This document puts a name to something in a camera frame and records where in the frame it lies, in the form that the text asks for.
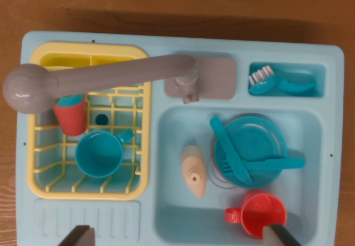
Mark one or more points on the red plastic tumbler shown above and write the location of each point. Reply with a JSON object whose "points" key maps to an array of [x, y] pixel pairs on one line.
{"points": [[72, 118]]}

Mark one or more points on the grey toy faucet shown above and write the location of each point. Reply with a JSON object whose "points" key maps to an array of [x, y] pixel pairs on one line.
{"points": [[111, 74]]}

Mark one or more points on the yellow plastic dish rack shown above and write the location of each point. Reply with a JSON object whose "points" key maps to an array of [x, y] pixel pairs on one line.
{"points": [[83, 194]]}

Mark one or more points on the teal dish brush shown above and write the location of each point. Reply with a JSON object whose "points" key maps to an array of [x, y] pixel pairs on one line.
{"points": [[291, 86]]}

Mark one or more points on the red plastic plate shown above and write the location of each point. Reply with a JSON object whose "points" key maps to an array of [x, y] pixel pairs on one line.
{"points": [[214, 162]]}

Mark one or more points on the light blue toy sink unit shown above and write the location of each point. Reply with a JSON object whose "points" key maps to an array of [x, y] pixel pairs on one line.
{"points": [[249, 49]]}

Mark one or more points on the teal plastic plate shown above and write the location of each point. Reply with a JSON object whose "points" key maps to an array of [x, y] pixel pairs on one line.
{"points": [[258, 143]]}

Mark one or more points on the teal plastic tumbler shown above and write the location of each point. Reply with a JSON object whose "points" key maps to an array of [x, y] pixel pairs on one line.
{"points": [[70, 100]]}

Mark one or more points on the red plastic mug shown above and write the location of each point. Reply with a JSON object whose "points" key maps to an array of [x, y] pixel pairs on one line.
{"points": [[255, 210]]}

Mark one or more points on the pale yellow plastic plate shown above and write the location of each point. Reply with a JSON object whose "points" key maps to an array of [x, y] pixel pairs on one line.
{"points": [[58, 68]]}

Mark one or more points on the beige detergent bottle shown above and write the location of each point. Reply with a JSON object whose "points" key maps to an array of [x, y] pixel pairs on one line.
{"points": [[192, 165]]}

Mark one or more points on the teal plastic mug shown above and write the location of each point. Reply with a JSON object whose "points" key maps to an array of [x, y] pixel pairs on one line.
{"points": [[97, 154]]}

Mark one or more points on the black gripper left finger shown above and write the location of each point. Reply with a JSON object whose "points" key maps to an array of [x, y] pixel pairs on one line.
{"points": [[83, 237]]}

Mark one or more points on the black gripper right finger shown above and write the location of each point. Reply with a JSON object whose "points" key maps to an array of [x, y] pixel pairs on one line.
{"points": [[277, 237]]}

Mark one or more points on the teal plastic knife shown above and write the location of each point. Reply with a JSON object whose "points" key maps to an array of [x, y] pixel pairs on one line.
{"points": [[222, 135]]}

